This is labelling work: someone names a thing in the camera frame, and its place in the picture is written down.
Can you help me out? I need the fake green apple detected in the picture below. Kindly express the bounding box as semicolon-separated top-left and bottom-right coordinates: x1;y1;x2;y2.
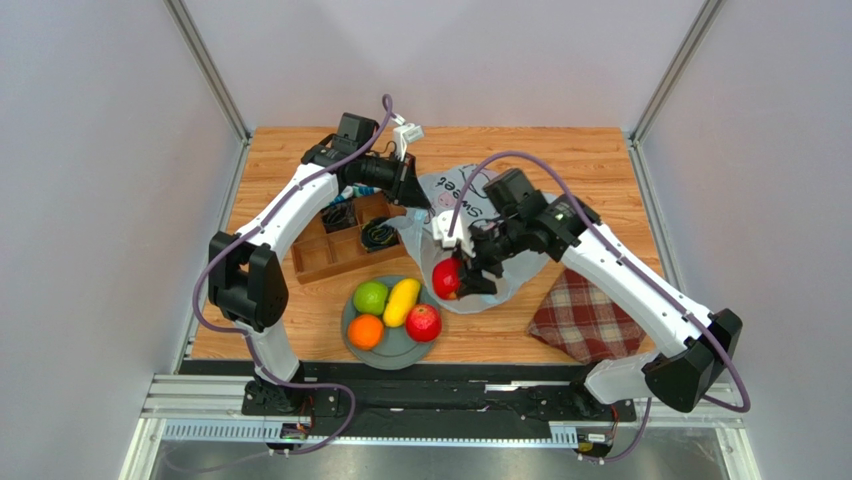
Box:
352;280;389;316

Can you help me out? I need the black patterned rolled sock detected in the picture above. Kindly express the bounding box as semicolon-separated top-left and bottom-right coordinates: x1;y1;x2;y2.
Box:
360;217;399;253

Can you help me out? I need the fake yellow mango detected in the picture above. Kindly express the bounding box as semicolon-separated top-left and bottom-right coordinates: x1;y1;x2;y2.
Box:
382;278;421;328

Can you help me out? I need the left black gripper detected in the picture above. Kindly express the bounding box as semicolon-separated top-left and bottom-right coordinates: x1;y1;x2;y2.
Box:
357;151;432;212

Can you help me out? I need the red plaid cloth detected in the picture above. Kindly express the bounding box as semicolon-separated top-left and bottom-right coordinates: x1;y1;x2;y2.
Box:
527;269;646;365

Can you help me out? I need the fake orange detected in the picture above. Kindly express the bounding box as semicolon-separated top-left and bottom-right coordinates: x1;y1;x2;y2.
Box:
346;314;385;351

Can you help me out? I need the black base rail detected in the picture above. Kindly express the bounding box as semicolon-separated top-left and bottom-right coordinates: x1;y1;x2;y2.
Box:
241;362;637;441

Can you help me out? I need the wooden compartment tray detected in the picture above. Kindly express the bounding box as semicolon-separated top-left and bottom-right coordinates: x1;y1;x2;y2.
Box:
291;193;406;284

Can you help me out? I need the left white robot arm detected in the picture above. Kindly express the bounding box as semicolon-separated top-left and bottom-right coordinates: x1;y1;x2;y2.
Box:
193;112;430;403

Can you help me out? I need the light blue plastic bag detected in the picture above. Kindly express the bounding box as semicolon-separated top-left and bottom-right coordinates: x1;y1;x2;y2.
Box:
387;164;550;315

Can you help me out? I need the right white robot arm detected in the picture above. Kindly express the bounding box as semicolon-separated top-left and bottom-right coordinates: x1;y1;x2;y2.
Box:
432;168;751;413

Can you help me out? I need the fake red apple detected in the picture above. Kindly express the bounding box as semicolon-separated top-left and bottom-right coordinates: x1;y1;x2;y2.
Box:
431;257;462;300

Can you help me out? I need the fake red pomegranate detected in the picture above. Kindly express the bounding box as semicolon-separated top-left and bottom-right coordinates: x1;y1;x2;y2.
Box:
405;304;443;343

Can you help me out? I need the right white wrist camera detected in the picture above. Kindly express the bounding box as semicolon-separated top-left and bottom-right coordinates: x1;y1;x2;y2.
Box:
430;210;476;258

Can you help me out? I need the teal blue sock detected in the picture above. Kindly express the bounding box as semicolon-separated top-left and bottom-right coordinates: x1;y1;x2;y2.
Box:
329;185;381;205

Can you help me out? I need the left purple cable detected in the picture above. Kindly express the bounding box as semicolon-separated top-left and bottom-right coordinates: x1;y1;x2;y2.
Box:
191;94;401;457

